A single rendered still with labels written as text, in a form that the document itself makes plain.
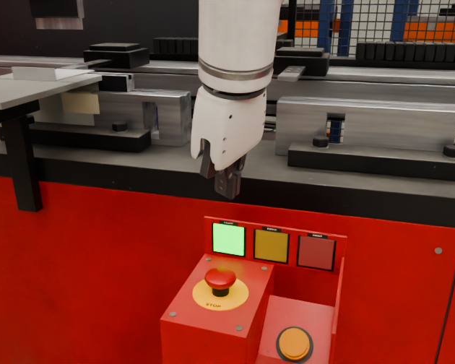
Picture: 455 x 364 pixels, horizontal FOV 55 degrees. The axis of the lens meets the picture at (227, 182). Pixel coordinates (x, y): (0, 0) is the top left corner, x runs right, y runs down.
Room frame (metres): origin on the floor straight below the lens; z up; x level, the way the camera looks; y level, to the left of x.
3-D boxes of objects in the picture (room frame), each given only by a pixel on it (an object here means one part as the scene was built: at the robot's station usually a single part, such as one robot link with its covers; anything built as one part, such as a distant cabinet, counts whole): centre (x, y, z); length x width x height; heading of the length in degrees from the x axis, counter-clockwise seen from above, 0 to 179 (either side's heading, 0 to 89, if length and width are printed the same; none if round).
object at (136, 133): (0.82, 0.30, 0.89); 0.30 x 0.05 x 0.03; 75
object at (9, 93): (0.74, 0.36, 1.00); 0.26 x 0.18 x 0.01; 165
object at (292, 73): (0.92, -0.14, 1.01); 0.26 x 0.12 x 0.05; 165
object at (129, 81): (0.87, 0.28, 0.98); 0.20 x 0.03 x 0.03; 75
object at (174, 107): (0.87, 0.27, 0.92); 0.39 x 0.06 x 0.10; 75
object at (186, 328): (0.46, -0.04, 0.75); 0.20 x 0.16 x 0.18; 73
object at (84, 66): (1.03, 0.29, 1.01); 0.26 x 0.12 x 0.05; 165
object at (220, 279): (0.47, 0.01, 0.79); 0.04 x 0.04 x 0.04
